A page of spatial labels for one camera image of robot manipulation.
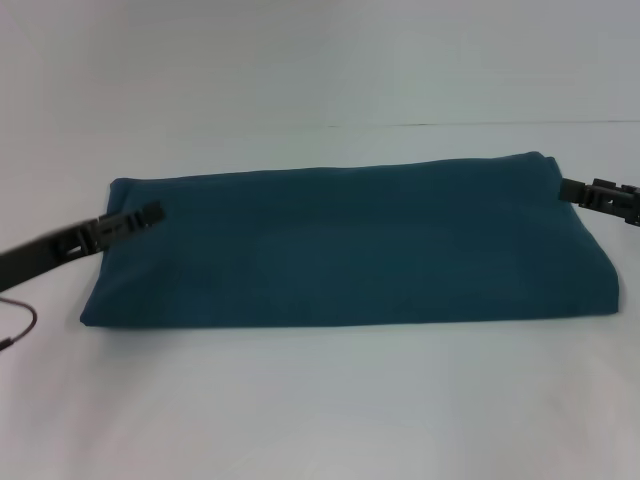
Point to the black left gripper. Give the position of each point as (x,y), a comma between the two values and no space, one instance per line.
(35,255)

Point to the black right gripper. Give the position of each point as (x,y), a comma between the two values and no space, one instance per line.
(627,202)

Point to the teal blue shirt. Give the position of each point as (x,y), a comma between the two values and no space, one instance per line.
(340,250)

